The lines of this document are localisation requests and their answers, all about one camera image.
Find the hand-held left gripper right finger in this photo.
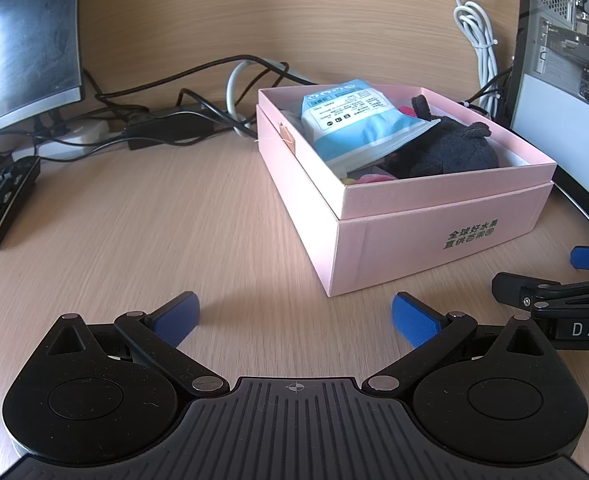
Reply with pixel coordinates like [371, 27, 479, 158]
[364, 292, 546, 398]

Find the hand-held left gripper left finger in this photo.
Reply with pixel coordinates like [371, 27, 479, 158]
[47, 290, 230, 398]

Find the pink cardboard box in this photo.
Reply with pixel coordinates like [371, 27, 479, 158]
[255, 82, 558, 298]

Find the pink round toy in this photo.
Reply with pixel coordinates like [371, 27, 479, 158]
[341, 170, 395, 185]

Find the dark plush toy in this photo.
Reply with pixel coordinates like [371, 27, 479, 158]
[378, 93, 500, 180]

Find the blue white plastic packet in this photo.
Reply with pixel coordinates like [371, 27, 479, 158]
[299, 78, 443, 166]

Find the glass sided computer case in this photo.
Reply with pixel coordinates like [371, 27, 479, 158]
[508, 0, 589, 249]

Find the black adapter box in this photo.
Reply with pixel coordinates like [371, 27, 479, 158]
[126, 107, 236, 151]

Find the white power strip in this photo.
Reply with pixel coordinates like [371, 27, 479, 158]
[11, 119, 126, 162]

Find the black computer monitor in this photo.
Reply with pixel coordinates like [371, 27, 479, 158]
[0, 0, 86, 144]

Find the white coiled cable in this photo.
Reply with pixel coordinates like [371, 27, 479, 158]
[453, 0, 500, 114]

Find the tangle of black cables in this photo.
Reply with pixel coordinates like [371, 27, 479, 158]
[29, 55, 320, 163]

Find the grey white looped cable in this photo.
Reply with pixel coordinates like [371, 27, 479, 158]
[225, 58, 316, 139]

